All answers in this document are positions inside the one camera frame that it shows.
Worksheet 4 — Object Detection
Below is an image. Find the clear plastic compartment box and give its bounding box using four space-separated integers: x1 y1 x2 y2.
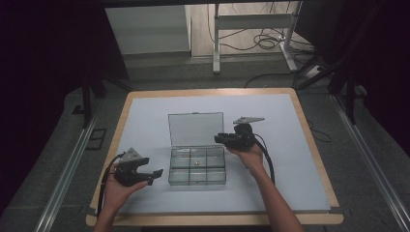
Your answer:
167 111 227 187

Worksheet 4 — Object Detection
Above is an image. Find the person's right hand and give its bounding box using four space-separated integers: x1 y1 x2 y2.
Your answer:
224 143 265 177

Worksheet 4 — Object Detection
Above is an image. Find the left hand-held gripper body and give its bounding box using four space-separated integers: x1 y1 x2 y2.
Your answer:
114 147 143 188

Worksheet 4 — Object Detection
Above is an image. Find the right hand-held gripper cable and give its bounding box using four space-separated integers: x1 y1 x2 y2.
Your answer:
254 133 277 186

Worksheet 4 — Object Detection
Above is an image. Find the left hand-held gripper cable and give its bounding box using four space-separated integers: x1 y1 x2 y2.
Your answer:
96 153 126 216

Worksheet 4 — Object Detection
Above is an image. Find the white cabinet panel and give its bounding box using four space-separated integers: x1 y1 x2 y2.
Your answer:
104 4 191 56

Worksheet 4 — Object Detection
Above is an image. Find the thin black floor cable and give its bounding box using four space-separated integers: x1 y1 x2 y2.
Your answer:
307 120 333 143

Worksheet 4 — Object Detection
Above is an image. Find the black metal stand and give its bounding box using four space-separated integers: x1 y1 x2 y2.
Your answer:
72 73 130 130
296 47 368 125

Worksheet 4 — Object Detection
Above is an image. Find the white power strip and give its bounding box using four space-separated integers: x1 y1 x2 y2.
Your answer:
303 64 325 80

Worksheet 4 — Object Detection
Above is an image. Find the white table mat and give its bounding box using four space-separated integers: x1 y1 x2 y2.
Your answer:
117 93 332 215

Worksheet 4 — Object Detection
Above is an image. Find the hand-held gripper cable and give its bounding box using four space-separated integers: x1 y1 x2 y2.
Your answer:
254 133 277 186
96 153 126 216

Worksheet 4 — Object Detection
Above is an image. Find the person's left hand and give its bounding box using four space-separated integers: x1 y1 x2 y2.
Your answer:
102 162 150 213

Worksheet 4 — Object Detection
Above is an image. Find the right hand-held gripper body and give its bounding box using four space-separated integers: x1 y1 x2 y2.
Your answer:
229 116 266 152

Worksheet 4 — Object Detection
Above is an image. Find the black floor plate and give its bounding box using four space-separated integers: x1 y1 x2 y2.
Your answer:
86 128 108 151

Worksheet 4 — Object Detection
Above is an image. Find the white metal desk frame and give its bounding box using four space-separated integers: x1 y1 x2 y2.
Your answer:
212 1 299 74

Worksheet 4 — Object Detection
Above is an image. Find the aluminium floor rail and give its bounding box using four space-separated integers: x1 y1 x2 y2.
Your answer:
33 112 101 232
330 93 410 232

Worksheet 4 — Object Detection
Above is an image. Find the tangle of black floor cables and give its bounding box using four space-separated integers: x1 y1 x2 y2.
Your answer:
207 1 315 52

